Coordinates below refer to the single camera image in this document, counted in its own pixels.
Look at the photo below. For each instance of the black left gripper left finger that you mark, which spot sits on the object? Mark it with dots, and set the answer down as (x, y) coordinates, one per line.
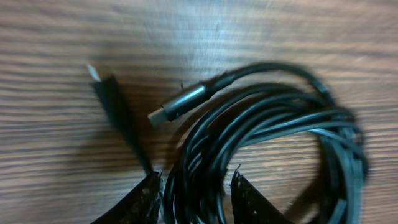
(140, 206)

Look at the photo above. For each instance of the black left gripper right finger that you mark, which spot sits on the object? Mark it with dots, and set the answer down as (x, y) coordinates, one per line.
(250, 206)

